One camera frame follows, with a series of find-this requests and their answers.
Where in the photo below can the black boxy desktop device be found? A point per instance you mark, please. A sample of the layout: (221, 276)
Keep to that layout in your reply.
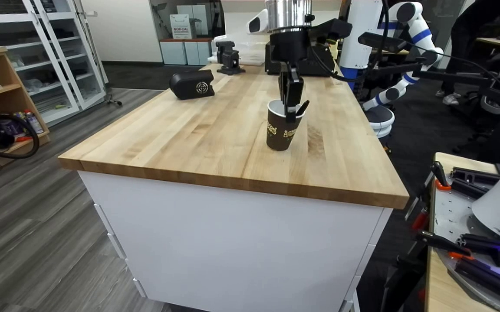
(191, 83)

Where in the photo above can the black bench vise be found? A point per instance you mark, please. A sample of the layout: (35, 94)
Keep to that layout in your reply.
(228, 56)

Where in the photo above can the white and blue robot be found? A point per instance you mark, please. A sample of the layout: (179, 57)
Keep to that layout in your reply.
(407, 35)

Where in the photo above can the person in dark clothes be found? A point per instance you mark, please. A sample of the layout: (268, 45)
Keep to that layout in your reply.
(481, 28)

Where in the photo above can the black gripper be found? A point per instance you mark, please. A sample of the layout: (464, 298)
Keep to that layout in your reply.
(290, 71)

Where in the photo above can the brown paper coffee cup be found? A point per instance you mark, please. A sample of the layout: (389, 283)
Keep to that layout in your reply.
(280, 130)

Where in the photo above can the black and orange clamp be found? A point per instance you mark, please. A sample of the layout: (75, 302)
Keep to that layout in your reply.
(469, 179)
(481, 260)

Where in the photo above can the pale storage boxes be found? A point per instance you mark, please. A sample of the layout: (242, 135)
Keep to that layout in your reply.
(184, 52)

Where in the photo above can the white table base cabinet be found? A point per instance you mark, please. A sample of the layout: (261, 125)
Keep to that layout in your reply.
(233, 243)

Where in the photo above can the small wooden side table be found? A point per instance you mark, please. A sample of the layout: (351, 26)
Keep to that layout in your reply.
(443, 288)

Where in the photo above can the white glass door cabinet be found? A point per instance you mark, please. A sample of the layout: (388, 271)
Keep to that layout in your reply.
(47, 57)

